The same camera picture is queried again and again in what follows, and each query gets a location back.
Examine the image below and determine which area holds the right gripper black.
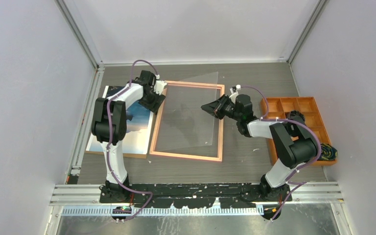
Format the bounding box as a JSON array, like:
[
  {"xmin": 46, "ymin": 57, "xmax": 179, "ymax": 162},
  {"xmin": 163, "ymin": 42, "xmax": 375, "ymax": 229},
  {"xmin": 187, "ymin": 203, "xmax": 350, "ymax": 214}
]
[{"xmin": 201, "ymin": 94, "xmax": 241, "ymax": 122}]

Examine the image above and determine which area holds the pink wooden picture frame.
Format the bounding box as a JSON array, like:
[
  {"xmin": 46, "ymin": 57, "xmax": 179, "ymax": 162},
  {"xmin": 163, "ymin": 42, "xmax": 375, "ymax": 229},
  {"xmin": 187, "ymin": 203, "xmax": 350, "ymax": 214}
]
[{"xmin": 149, "ymin": 81, "xmax": 225, "ymax": 162}]

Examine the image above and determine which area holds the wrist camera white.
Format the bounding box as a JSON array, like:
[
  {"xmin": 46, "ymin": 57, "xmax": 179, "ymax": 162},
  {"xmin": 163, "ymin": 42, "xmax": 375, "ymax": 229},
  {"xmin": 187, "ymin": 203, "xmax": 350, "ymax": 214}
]
[
  {"xmin": 229, "ymin": 84, "xmax": 241, "ymax": 103},
  {"xmin": 154, "ymin": 80, "xmax": 167, "ymax": 95}
]

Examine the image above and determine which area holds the brown backing board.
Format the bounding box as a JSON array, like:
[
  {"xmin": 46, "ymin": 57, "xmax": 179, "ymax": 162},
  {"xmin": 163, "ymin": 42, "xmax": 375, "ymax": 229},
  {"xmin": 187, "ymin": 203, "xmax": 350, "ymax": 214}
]
[{"xmin": 85, "ymin": 85, "xmax": 157, "ymax": 160}]

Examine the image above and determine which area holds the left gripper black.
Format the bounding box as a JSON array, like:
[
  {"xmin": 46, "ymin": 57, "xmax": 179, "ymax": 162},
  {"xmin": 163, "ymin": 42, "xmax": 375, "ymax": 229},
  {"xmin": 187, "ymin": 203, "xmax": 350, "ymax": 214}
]
[{"xmin": 140, "ymin": 88, "xmax": 166, "ymax": 114}]

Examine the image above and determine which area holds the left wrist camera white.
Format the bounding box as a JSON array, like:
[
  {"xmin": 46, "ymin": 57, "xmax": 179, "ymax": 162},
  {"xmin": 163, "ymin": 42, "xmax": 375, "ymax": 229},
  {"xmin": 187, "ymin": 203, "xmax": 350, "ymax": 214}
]
[{"xmin": 154, "ymin": 80, "xmax": 167, "ymax": 95}]

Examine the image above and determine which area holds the blue yellow rolled item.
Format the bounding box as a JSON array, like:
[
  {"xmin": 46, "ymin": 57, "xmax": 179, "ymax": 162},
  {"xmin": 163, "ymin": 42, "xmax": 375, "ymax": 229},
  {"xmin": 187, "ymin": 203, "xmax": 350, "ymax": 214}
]
[{"xmin": 318, "ymin": 143, "xmax": 337, "ymax": 161}]

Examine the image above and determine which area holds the aluminium front rail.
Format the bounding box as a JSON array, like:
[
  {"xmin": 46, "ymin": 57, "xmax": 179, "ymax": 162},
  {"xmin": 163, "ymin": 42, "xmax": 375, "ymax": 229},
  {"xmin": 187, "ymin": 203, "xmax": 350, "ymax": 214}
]
[{"xmin": 50, "ymin": 182, "xmax": 344, "ymax": 208}]

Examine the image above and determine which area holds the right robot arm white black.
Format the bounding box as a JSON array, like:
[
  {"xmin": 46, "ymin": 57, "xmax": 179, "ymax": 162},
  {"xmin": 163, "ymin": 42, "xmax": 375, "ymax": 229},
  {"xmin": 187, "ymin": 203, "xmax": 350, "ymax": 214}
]
[{"xmin": 201, "ymin": 94, "xmax": 321, "ymax": 201}]

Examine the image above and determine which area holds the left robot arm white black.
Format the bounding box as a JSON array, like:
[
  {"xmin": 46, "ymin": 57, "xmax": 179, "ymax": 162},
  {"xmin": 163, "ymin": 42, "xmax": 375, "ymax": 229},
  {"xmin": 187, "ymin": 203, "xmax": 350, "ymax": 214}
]
[{"xmin": 91, "ymin": 70, "xmax": 167, "ymax": 203}]

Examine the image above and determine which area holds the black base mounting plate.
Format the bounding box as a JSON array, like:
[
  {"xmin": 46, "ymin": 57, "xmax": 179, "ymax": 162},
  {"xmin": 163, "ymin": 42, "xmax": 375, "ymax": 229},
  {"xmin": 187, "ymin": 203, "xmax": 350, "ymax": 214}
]
[{"xmin": 99, "ymin": 183, "xmax": 291, "ymax": 209}]

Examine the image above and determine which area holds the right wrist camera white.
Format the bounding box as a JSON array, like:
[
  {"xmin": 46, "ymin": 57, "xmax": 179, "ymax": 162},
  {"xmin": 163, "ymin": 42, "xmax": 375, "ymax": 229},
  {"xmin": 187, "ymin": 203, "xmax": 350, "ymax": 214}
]
[{"xmin": 229, "ymin": 84, "xmax": 241, "ymax": 103}]

